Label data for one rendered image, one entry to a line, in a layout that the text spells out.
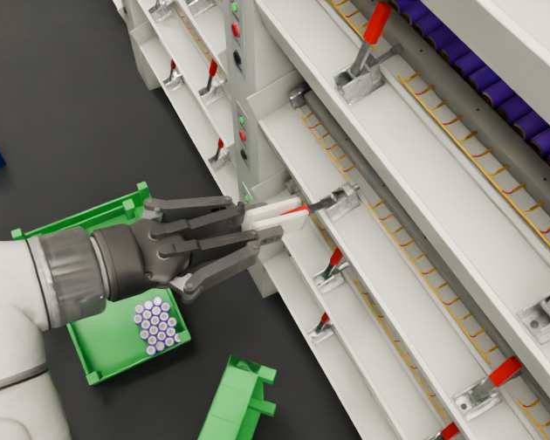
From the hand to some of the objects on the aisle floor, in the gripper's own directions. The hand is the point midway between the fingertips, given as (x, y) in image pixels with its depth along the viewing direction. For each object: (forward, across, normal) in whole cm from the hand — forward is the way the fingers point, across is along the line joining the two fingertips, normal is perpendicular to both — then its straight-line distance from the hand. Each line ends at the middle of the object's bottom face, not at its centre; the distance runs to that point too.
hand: (275, 220), depth 68 cm
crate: (-2, +11, -59) cm, 60 cm away
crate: (-8, -43, -60) cm, 74 cm away
